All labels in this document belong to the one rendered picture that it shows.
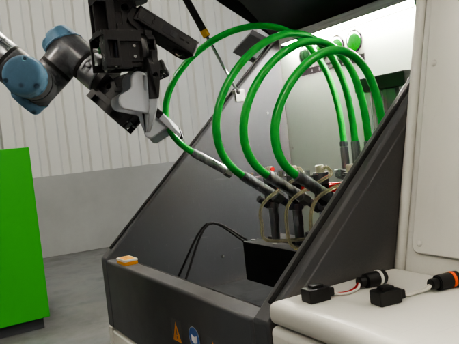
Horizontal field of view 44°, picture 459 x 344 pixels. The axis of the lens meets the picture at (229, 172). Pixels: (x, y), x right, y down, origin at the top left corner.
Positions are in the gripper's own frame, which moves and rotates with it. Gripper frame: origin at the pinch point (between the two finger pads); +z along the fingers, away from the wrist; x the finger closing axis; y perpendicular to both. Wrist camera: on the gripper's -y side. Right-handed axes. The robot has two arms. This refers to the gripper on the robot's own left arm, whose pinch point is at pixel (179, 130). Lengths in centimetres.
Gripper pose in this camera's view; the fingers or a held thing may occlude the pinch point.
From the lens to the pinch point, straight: 119.3
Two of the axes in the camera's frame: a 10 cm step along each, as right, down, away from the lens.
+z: 7.5, 6.4, -1.8
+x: -1.0, -1.6, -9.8
